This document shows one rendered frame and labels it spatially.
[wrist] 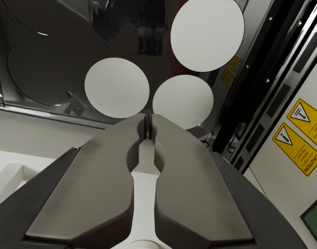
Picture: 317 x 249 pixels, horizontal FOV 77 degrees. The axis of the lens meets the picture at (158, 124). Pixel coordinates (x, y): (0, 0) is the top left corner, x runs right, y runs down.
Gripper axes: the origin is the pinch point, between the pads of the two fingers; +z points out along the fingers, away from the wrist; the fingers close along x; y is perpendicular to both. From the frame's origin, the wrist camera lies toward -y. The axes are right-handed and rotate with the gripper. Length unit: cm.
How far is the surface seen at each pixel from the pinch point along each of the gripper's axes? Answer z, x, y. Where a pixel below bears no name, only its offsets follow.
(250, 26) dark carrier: 19.0, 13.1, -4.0
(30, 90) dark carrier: 18.8, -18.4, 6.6
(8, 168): 11.1, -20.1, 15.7
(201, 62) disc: 19.0, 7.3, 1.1
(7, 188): 8.3, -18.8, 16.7
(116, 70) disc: 18.9, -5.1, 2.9
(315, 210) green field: 0.9, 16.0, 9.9
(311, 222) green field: 0.5, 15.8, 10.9
